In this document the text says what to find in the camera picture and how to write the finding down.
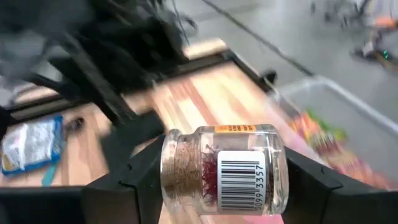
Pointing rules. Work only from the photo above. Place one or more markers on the orange Maruchan ramen packet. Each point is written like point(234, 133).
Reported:
point(300, 124)

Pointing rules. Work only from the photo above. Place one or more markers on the black aluminium table frame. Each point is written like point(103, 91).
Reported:
point(202, 63)

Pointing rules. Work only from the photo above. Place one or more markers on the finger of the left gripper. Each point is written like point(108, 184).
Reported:
point(93, 81)

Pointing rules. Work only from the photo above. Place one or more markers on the red ramen noodle packet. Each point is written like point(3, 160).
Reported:
point(357, 169)

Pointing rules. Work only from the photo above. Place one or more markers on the white packet with green edge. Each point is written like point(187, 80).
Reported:
point(326, 132)

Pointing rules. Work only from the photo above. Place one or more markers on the glass saffron spice jar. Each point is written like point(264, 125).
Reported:
point(236, 174)

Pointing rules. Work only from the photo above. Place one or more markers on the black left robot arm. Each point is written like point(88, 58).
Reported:
point(102, 6)

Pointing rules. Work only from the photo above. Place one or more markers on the blue white food pouch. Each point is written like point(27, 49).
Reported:
point(31, 143)

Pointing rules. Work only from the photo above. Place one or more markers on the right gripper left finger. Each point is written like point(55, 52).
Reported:
point(130, 199)

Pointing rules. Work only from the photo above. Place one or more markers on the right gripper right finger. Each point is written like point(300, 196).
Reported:
point(317, 202)

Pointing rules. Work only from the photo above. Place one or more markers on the clear plastic bin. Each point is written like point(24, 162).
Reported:
point(357, 102)

